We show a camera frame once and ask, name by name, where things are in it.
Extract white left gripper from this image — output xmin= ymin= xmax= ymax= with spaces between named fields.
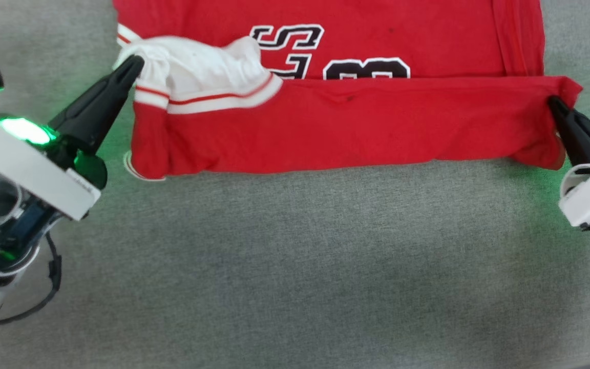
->
xmin=0 ymin=55 xmax=145 ymax=222

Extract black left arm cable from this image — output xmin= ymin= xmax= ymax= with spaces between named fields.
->
xmin=0 ymin=233 xmax=63 ymax=329

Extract red basketball jersey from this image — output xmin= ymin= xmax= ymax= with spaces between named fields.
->
xmin=112 ymin=0 xmax=583 ymax=181

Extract grey fabric sofa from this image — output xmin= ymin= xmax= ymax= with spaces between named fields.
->
xmin=0 ymin=0 xmax=590 ymax=369

